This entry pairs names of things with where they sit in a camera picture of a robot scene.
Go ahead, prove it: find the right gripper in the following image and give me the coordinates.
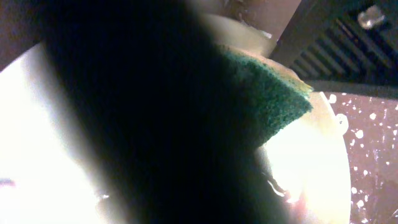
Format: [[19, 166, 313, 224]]
[[271, 0, 397, 87]]

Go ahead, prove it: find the green yellow sponge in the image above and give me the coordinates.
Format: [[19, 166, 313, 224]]
[[34, 1, 312, 223]]

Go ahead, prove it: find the pale green plate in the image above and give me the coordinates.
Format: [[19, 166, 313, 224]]
[[1, 44, 351, 223]]

